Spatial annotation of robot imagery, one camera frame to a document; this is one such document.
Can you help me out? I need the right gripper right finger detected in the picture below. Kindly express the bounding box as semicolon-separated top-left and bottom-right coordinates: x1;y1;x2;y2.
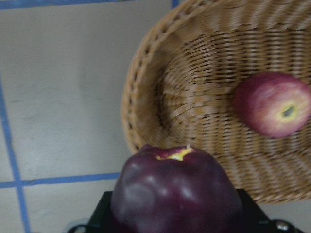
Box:
237;189;270;233

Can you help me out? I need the wicker basket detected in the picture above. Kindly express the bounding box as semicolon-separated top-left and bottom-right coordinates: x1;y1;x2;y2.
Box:
121;0;311;203

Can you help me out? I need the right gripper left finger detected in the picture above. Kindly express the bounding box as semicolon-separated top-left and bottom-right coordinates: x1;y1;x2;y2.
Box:
87;191;113;233

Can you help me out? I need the dark red apple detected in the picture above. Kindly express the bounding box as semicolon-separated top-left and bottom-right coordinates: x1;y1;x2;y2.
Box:
111;145;245;233

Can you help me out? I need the red yellow apple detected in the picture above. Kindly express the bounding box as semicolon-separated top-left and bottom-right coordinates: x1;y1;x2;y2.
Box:
233;72;311;138

